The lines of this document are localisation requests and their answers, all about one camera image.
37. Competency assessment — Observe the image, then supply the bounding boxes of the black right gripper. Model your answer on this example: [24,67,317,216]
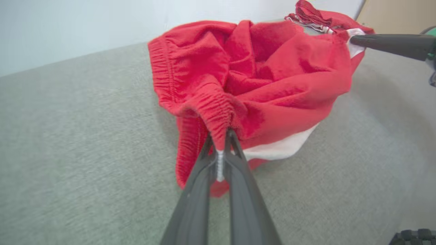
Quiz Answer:
[349,27,436,87]

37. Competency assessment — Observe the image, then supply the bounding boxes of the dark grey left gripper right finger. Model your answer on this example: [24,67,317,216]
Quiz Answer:
[224,129,284,245]

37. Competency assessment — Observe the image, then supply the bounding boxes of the red Bulls print shorts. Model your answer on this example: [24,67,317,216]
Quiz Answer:
[147,19,367,198]

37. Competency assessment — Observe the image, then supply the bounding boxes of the black ribbed robot part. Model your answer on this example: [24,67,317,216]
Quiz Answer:
[388,228,436,245]

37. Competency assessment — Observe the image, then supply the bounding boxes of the red jersey with white trim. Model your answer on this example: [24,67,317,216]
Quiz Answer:
[285,0,375,35]

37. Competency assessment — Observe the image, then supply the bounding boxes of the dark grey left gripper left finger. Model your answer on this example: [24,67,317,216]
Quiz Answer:
[159,133,218,245]

